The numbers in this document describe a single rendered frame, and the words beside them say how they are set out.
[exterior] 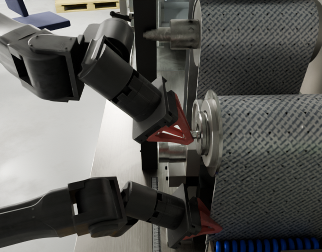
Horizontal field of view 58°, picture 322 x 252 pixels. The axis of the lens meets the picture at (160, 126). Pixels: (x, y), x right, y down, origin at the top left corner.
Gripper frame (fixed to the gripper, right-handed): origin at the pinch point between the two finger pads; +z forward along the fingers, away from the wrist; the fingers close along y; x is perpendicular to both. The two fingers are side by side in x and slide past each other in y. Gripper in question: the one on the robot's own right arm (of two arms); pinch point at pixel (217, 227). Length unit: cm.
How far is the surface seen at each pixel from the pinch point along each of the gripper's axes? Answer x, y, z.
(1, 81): -183, -271, -105
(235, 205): 7.1, 0.2, -1.3
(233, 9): 31.0, -26.9, -12.2
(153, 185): -20.5, -26.4, -2.0
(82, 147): -127, -152, -7
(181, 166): 2.9, -9.8, -8.7
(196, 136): 14.5, -3.6, -13.9
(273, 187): 13.8, 0.3, 1.7
